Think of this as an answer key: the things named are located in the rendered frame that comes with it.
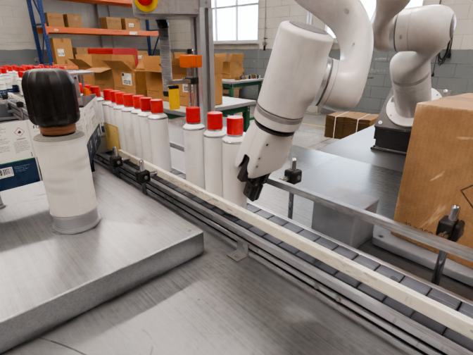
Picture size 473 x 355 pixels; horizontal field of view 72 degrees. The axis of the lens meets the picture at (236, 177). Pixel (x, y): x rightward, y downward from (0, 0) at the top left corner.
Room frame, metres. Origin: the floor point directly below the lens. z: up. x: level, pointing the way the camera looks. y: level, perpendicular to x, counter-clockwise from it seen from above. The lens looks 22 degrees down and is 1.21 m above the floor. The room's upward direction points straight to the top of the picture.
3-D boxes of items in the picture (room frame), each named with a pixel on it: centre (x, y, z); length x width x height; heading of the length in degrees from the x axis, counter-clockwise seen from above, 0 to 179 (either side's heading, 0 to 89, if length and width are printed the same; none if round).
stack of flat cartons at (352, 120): (4.70, -1.70, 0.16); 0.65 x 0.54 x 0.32; 53
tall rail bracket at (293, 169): (0.63, -0.11, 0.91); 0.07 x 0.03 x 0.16; 133
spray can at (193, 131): (0.75, 0.10, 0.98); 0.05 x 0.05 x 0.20
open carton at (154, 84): (3.04, 0.60, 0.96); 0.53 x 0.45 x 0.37; 140
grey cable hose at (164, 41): (1.01, 0.21, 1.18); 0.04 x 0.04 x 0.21
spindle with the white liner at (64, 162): (0.58, 0.32, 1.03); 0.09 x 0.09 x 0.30
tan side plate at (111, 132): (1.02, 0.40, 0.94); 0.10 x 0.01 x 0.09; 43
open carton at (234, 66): (5.30, 0.14, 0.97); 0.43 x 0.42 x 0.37; 135
